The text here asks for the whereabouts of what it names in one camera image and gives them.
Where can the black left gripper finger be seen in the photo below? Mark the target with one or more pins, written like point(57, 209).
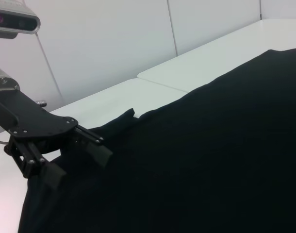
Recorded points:
point(51, 174)
point(99, 153)

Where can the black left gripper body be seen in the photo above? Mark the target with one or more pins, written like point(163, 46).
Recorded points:
point(36, 123)

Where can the black t-shirt with FREE print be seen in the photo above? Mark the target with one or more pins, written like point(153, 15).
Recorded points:
point(186, 157)

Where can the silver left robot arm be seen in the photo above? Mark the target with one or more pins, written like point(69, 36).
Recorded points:
point(2, 77)

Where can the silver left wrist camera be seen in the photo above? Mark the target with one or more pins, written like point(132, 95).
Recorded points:
point(14, 21)

